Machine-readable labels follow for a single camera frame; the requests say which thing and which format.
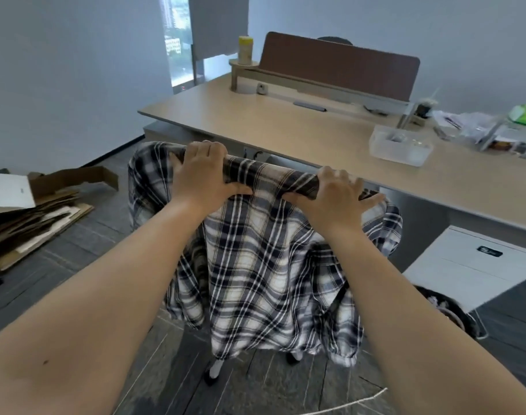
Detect pen holder with items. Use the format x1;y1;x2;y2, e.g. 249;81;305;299
412;98;434;127

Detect person's left hand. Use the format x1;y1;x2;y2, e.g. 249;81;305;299
171;141;253;213

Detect grey bar-shaped gadget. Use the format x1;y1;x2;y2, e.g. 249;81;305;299
293;100;327;113

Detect green packet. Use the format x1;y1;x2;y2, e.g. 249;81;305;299
507;103;526;129

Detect pile of flattened cardboard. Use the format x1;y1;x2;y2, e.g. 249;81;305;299
0;166;119;273

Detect yellow-lidded canister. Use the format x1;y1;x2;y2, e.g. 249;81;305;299
238;35;253;66

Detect brown desk divider panel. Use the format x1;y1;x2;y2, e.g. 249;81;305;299
259;31;421;103

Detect window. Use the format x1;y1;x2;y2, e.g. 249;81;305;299
159;0;195;89

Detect white string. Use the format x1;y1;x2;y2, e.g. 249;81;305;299
301;386;390;415

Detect black and white plaid shirt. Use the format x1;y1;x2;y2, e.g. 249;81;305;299
127;141;404;369

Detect light wooden desk shelf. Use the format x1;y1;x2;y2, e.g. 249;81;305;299
229;59;412;115

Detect white drawer cabinet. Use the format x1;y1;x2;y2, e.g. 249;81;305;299
403;225;526;314

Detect beige office desk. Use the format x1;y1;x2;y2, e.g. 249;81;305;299
137;74;526;273

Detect person's right forearm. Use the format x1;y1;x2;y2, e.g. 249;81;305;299
314;224;526;415

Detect person's left forearm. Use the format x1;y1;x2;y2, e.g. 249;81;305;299
0;196;217;415

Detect grey roller blind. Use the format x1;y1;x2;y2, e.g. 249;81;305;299
188;0;250;62

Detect person's right hand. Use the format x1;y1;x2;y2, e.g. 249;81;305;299
283;166;387;237

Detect office chair with white legs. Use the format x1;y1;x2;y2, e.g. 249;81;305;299
203;351;303;388

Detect clear plastic container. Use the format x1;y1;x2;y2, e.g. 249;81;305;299
368;124;435;168

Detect black-lined trash bin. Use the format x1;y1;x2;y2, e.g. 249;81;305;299
412;285;485;340

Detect white paper box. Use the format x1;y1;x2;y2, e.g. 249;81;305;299
0;172;37;217

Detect pile of clear plastic bags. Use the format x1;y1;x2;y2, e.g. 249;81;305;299
431;110;526;163

